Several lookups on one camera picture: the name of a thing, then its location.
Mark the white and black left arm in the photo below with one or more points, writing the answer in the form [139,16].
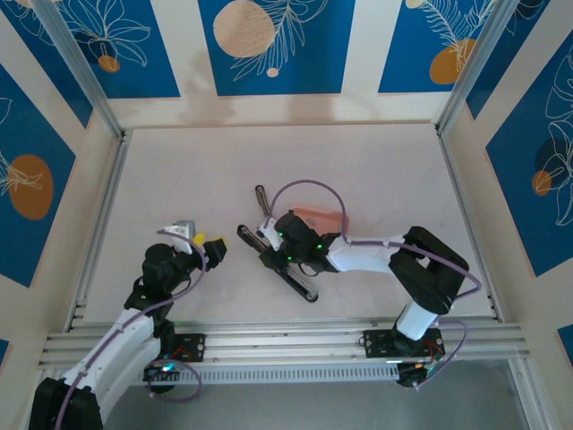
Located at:
[112,345]

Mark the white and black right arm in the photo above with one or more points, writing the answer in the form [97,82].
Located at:
[367,260]

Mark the pink plastic tray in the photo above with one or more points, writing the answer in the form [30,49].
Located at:
[329,217]

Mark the small black electronics box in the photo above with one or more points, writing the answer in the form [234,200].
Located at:
[159,372]
[409,376]

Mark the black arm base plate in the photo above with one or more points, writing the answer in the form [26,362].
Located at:
[194,347]
[378,344]

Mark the aluminium table side rail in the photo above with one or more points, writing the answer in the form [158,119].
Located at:
[465,224]
[104,215]

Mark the wide aluminium base rail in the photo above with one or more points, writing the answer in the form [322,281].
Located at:
[286,342]

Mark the aluminium frame post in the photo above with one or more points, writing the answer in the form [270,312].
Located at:
[82,67]
[465,67]

